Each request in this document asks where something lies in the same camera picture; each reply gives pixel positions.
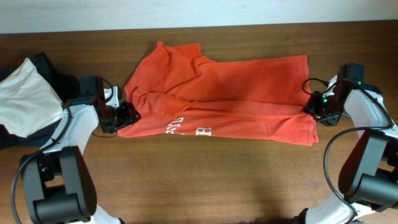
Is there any orange printed t-shirt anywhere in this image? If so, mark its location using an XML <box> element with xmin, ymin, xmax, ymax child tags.
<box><xmin>118</xmin><ymin>42</ymin><xmax>318</xmax><ymax>146</ymax></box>

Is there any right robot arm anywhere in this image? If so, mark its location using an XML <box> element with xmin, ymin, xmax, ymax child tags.
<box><xmin>292</xmin><ymin>63</ymin><xmax>397</xmax><ymax>224</ymax></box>

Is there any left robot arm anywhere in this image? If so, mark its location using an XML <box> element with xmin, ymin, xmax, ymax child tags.
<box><xmin>11</xmin><ymin>75</ymin><xmax>141</xmax><ymax>224</ymax></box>

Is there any black garment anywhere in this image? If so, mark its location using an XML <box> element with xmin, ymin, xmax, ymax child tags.
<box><xmin>1</xmin><ymin>52</ymin><xmax>80</xmax><ymax>150</ymax></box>

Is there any white folded garment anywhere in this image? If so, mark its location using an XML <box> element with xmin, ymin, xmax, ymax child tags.
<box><xmin>1</xmin><ymin>58</ymin><xmax>63</xmax><ymax>138</ymax></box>

